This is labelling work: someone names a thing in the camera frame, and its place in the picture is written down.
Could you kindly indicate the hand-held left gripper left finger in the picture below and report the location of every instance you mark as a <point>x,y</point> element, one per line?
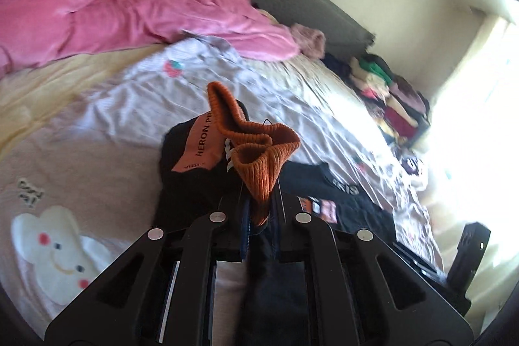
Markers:
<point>244,234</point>

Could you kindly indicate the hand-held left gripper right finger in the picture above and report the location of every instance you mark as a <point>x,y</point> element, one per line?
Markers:
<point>276,222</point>

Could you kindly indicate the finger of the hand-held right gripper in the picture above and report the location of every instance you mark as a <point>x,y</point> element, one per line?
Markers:
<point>421,263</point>

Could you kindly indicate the black sock with orange cuff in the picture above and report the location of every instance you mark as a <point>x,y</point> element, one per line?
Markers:
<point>182,175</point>
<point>259,175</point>

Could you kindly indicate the white bag of clothes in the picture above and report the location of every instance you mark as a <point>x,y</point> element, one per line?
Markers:
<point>411,165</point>

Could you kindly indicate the pile of folded clothes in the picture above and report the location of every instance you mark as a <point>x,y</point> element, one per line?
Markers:
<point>389,94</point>

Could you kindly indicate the black printed garment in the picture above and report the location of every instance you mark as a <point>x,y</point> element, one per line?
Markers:
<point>348,204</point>

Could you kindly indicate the white curtain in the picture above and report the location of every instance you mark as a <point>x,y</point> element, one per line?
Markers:
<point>482,98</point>

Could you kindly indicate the lavender printed blanket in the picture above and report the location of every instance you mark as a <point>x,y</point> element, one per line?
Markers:
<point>101,151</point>

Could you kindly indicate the pink fuzzy cloth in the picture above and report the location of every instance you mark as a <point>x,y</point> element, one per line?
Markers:
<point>310,40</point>

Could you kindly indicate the cream bed sheet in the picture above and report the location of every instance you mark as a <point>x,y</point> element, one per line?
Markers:
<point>48,90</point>

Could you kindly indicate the pink duvet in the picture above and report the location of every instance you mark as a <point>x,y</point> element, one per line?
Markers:
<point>121,9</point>

